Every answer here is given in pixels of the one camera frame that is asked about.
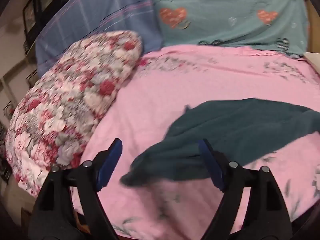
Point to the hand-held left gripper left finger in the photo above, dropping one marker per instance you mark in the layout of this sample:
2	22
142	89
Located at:
110	162

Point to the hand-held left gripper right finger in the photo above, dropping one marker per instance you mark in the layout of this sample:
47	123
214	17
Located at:
212	162

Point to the dark teal pants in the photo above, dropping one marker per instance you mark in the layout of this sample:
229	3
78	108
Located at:
225	130

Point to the red floral pillow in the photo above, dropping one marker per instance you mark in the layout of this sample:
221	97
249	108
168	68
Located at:
75	92

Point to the pink floral bedsheet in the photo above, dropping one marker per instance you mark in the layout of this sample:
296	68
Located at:
175	80

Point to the white quilted pillow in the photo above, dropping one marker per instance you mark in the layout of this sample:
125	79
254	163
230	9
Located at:
313	61

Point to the teal heart-pattern pillow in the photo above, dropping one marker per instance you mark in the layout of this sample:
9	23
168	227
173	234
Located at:
220	17

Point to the blue plaid pillow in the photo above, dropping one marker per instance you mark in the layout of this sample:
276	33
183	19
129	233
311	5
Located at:
100	12

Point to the wooden headboard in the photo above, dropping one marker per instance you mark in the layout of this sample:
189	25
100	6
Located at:
314	30

